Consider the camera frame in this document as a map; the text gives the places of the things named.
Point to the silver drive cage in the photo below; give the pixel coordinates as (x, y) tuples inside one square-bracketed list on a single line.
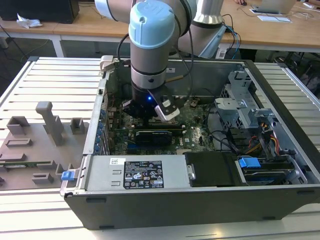
[(232, 110)]

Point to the blue case latch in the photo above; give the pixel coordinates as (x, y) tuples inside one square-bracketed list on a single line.
[(67, 175)]

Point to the wooden desk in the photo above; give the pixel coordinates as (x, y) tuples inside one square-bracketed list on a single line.
[(75, 27)]

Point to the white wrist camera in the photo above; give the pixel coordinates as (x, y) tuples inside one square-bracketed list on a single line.
[(168, 114)]

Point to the black camera bracket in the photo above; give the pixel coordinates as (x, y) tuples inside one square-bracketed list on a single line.
[(160, 96)]

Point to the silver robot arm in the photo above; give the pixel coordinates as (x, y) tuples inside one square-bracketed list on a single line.
[(150, 57)]

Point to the black equipment box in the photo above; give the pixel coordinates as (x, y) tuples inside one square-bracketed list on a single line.
[(37, 10)]

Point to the silver power supply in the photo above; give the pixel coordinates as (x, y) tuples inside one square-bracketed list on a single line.
[(100, 172)]

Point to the black plastic shroud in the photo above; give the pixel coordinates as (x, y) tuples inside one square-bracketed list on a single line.
[(212, 170)]

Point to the pale blue teach pendant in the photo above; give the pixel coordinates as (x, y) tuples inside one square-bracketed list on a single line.
[(212, 42)]

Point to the green motherboard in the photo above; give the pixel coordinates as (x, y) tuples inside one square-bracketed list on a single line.
[(195, 135)]

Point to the black RAM slot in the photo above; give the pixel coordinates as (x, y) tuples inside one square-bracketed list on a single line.
[(170, 124)]

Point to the crumpled white paper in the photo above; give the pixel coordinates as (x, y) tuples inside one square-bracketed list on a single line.
[(28, 23)]

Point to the silver laptop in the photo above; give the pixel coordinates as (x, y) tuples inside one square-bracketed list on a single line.
[(272, 5)]

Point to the black PC case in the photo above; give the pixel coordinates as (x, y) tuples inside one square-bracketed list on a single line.
[(175, 210)]

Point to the black graphics card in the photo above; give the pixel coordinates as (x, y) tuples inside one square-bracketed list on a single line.
[(152, 140)]

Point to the grey parts rack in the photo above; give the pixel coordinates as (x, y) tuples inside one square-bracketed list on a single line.
[(37, 150)]

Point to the hard disk in blue carrier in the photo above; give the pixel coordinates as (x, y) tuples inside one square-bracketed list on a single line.
[(248, 165)]

